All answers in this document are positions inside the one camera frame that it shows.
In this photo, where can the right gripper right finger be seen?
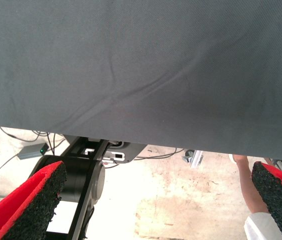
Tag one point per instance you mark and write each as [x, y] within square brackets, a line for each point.
[281, 200]

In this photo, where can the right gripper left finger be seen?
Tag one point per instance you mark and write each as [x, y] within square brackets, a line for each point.
[18, 212]

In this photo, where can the person bare lower leg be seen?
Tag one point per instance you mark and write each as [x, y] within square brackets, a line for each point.
[249, 185]

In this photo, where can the grey adapter box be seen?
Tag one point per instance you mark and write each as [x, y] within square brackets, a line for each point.
[31, 151]

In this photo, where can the aluminium extrusion profile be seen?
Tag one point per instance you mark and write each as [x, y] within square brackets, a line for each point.
[196, 159]

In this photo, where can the grey caster wheel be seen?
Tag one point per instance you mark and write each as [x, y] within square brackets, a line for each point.
[188, 155]

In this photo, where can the dark grey table cloth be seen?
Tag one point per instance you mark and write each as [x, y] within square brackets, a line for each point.
[131, 75]

